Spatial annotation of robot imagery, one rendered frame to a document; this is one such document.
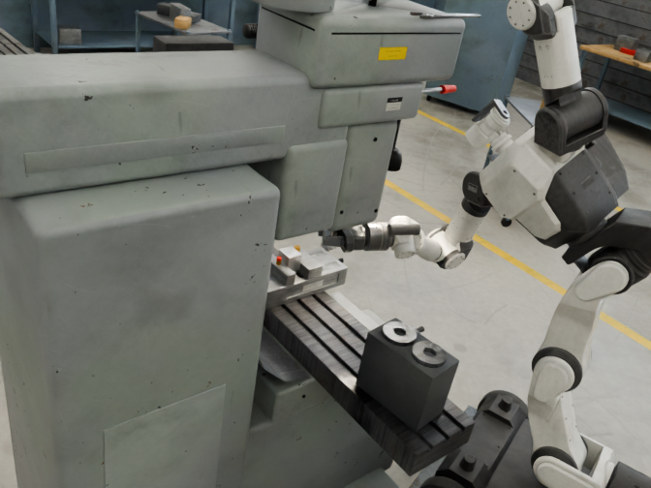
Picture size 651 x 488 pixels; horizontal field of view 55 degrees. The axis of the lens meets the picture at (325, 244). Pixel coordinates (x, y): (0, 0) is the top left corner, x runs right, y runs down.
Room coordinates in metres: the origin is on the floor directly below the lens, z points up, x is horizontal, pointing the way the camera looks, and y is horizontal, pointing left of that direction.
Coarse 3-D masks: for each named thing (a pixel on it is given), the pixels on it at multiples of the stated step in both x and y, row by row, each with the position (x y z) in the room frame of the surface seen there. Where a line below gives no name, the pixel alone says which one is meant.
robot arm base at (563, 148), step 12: (600, 96) 1.54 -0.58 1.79; (552, 108) 1.50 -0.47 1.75; (540, 120) 1.52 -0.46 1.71; (552, 120) 1.48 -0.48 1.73; (564, 120) 1.48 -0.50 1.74; (540, 132) 1.53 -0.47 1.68; (552, 132) 1.49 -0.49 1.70; (564, 132) 1.47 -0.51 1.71; (588, 132) 1.53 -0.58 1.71; (600, 132) 1.53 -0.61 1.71; (540, 144) 1.53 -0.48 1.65; (552, 144) 1.49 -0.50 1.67; (564, 144) 1.47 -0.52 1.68; (576, 144) 1.50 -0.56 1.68
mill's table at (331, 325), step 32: (288, 320) 1.58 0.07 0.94; (320, 320) 1.63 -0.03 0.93; (352, 320) 1.64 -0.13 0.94; (320, 352) 1.46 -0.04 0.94; (352, 352) 1.48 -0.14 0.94; (352, 384) 1.34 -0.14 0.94; (352, 416) 1.30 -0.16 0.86; (384, 416) 1.24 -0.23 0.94; (448, 416) 1.30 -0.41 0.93; (384, 448) 1.20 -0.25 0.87; (416, 448) 1.15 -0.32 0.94; (448, 448) 1.22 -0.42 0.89
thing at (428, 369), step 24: (384, 336) 1.34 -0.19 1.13; (408, 336) 1.34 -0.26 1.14; (384, 360) 1.30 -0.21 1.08; (408, 360) 1.26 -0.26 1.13; (432, 360) 1.26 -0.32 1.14; (456, 360) 1.29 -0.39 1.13; (360, 384) 1.34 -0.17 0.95; (384, 384) 1.29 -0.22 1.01; (408, 384) 1.24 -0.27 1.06; (432, 384) 1.21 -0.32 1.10; (408, 408) 1.23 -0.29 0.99; (432, 408) 1.24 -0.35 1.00
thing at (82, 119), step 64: (0, 64) 1.09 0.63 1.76; (64, 64) 1.15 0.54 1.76; (128, 64) 1.22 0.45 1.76; (192, 64) 1.30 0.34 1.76; (256, 64) 1.39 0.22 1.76; (0, 128) 0.95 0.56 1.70; (64, 128) 1.02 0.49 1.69; (128, 128) 1.10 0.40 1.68; (192, 128) 1.19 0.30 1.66; (256, 128) 1.29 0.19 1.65; (0, 192) 0.95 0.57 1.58
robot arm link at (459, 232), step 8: (456, 216) 1.84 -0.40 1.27; (464, 216) 1.81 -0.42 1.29; (472, 216) 1.80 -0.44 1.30; (448, 224) 1.91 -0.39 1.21; (456, 224) 1.84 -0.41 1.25; (464, 224) 1.82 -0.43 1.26; (472, 224) 1.81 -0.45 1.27; (480, 224) 1.83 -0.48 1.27; (432, 232) 1.89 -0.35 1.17; (448, 232) 1.86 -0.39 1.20; (456, 232) 1.83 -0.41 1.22; (464, 232) 1.82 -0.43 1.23; (472, 232) 1.83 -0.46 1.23; (448, 240) 1.85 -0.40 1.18; (456, 240) 1.83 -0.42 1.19; (464, 240) 1.83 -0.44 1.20; (472, 240) 1.86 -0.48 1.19; (464, 248) 1.83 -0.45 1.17; (456, 256) 1.81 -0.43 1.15; (464, 256) 1.83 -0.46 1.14; (448, 264) 1.80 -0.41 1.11; (456, 264) 1.83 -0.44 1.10
